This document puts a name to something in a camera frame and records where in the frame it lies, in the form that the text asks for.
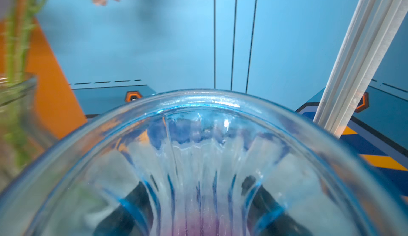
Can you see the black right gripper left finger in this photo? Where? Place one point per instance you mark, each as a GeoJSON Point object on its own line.
{"type": "Point", "coordinates": [133, 216]}

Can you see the clear glass vase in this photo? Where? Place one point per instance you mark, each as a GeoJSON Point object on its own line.
{"type": "Point", "coordinates": [23, 136]}

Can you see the aluminium corner post right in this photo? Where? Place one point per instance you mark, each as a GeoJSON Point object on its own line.
{"type": "Point", "coordinates": [372, 28]}

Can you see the blue purple glass vase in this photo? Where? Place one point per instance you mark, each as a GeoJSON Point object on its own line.
{"type": "Point", "coordinates": [202, 156]}

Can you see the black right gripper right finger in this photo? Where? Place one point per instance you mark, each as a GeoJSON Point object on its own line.
{"type": "Point", "coordinates": [267, 217]}

